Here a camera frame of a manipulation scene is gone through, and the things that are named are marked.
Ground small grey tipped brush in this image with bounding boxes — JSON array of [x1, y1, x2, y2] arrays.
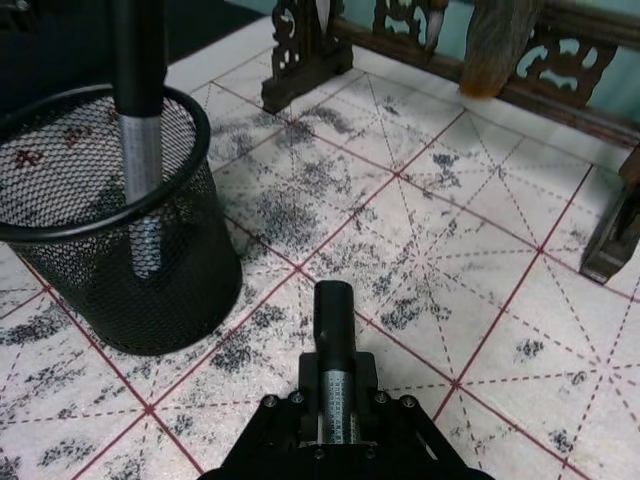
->
[[424, 0, 450, 54]]

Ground small white tipped brush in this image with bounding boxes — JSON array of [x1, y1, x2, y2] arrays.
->
[[314, 0, 335, 32]]

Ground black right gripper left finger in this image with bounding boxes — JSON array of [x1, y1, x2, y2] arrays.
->
[[198, 351, 322, 480]]

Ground carved dark wooden brush rack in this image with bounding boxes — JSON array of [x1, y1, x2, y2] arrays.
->
[[260, 0, 640, 286]]

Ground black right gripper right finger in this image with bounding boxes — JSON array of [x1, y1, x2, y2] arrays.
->
[[354, 351, 484, 480]]

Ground white felt mat red grid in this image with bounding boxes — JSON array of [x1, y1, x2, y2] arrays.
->
[[0, 13, 640, 480]]

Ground large brown hair brush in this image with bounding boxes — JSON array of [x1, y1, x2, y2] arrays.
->
[[458, 0, 545, 100]]

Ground black brush handle silver band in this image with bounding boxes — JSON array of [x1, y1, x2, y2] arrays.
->
[[110, 0, 169, 279], [313, 280, 361, 446]]

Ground black wire mesh pen holder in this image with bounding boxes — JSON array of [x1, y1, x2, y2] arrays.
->
[[0, 83, 245, 357]]

